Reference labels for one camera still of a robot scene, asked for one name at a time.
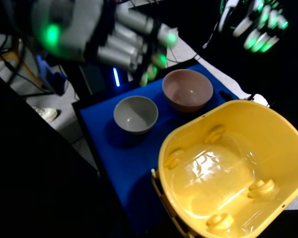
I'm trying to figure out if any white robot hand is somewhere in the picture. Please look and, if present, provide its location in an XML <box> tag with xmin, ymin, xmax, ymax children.
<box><xmin>31</xmin><ymin>0</ymin><xmax>178</xmax><ymax>87</ymax></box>
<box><xmin>218</xmin><ymin>0</ymin><xmax>289</xmax><ymax>53</ymax></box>

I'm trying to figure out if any large pink bowl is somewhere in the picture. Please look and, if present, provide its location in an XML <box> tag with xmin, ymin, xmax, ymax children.
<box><xmin>161</xmin><ymin>68</ymin><xmax>214</xmax><ymax>114</ymax></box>

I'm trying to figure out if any small grey-white bowl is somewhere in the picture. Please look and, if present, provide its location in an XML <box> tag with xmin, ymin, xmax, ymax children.
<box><xmin>113</xmin><ymin>95</ymin><xmax>159</xmax><ymax>135</ymax></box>

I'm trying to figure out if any yellow plastic tub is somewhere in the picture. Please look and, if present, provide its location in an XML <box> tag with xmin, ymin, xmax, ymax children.
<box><xmin>150</xmin><ymin>99</ymin><xmax>298</xmax><ymax>238</ymax></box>

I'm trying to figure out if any wooden side table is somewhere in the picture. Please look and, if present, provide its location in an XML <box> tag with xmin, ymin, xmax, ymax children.
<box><xmin>0</xmin><ymin>37</ymin><xmax>44</xmax><ymax>88</ymax></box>

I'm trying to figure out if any blue light strip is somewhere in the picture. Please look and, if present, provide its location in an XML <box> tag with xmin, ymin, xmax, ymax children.
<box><xmin>112</xmin><ymin>67</ymin><xmax>121</xmax><ymax>87</ymax></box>

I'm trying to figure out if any white shoe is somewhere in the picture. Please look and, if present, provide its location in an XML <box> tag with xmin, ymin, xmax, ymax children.
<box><xmin>32</xmin><ymin>106</ymin><xmax>58</xmax><ymax>122</ymax></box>

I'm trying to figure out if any blue table cloth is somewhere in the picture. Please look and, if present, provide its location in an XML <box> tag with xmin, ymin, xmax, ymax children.
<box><xmin>78</xmin><ymin>63</ymin><xmax>240</xmax><ymax>236</ymax></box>

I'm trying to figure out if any black cable with white plug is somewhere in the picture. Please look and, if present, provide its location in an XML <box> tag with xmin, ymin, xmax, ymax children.
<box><xmin>202</xmin><ymin>21</ymin><xmax>221</xmax><ymax>49</ymax></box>

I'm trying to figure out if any black floor cable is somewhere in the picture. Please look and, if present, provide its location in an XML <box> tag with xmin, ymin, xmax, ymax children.
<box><xmin>3</xmin><ymin>59</ymin><xmax>56</xmax><ymax>97</ymax></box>

